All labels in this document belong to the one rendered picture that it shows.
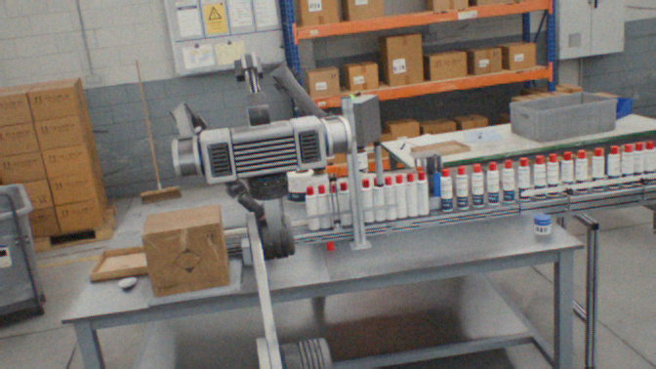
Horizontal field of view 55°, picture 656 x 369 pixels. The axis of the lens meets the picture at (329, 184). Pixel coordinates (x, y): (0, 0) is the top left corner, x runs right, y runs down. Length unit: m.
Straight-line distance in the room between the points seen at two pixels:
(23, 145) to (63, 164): 0.34
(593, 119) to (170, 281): 3.13
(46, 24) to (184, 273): 5.00
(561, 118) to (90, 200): 3.94
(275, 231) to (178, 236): 0.51
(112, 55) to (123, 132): 0.83
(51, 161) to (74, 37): 1.77
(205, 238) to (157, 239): 0.18
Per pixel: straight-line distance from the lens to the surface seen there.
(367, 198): 2.90
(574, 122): 4.59
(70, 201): 5.96
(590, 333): 3.38
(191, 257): 2.54
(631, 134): 4.72
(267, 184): 2.07
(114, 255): 3.18
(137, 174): 7.34
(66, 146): 5.84
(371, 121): 2.72
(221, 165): 2.05
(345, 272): 2.59
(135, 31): 7.10
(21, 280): 4.69
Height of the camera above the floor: 1.93
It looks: 17 degrees down
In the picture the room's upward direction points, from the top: 6 degrees counter-clockwise
